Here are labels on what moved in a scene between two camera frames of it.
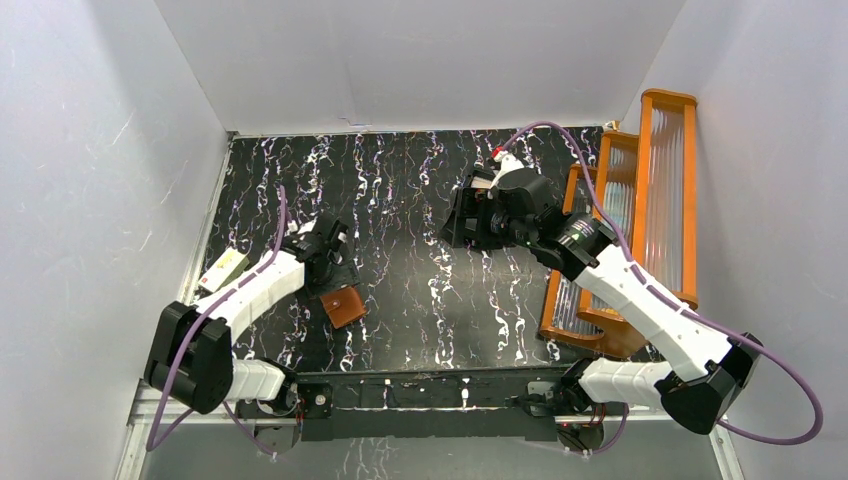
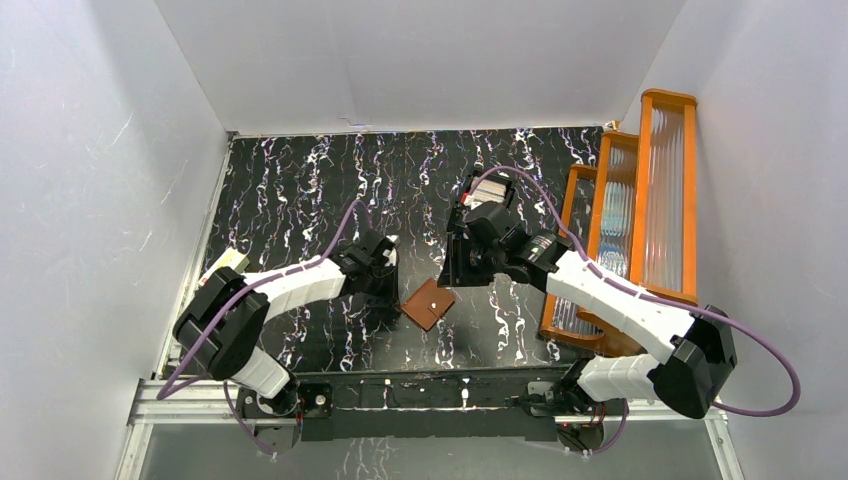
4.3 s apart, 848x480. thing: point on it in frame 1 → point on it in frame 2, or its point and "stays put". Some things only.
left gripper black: [330, 240] → [383, 279]
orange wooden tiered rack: [643, 191] stays put
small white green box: [227, 268] stays put
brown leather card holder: [343, 306] → [426, 306]
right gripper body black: [506, 232] → [494, 255]
